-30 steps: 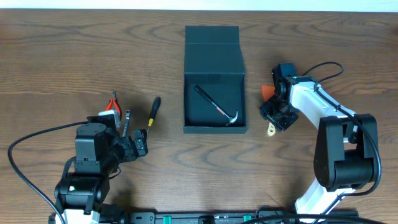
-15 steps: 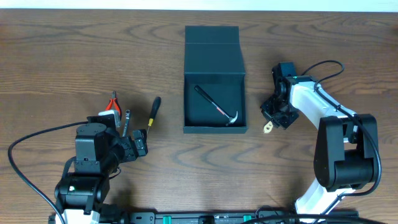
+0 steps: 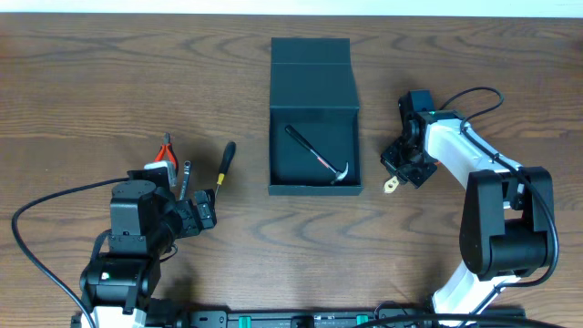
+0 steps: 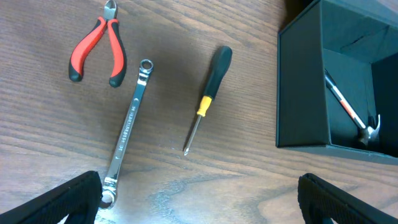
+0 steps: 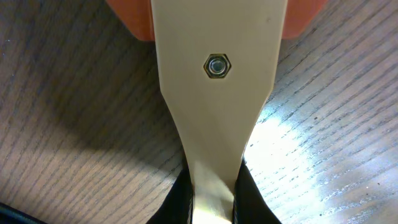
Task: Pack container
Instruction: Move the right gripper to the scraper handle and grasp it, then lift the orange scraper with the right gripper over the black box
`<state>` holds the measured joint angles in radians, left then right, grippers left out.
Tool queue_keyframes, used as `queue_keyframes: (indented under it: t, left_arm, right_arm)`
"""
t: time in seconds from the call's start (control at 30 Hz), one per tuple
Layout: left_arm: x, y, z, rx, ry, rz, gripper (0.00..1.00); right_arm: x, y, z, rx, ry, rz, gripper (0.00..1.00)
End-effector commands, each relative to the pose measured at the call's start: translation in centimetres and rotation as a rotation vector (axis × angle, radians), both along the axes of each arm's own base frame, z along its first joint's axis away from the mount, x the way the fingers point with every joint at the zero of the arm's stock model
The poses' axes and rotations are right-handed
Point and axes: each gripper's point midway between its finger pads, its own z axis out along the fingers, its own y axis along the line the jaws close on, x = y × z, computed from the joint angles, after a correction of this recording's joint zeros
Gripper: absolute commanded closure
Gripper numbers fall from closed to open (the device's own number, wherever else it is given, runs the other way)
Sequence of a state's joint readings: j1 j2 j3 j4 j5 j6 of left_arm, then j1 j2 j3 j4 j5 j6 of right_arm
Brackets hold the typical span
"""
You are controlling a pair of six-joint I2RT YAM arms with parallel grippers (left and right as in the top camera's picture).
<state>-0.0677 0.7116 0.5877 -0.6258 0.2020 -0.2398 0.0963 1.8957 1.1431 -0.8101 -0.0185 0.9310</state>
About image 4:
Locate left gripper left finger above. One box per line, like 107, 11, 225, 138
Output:
1, 170, 102, 224

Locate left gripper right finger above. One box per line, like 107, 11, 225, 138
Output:
298, 173, 397, 224

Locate small claw hammer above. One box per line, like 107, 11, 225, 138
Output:
324, 69, 381, 148

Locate dark green open box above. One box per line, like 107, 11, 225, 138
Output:
276, 0, 397, 165

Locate black yellow screwdriver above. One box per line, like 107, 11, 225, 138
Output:
183, 45, 233, 156

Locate red black pliers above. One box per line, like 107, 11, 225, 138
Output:
68, 0, 127, 88

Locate silver ring wrench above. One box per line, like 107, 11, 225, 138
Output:
99, 59, 154, 210

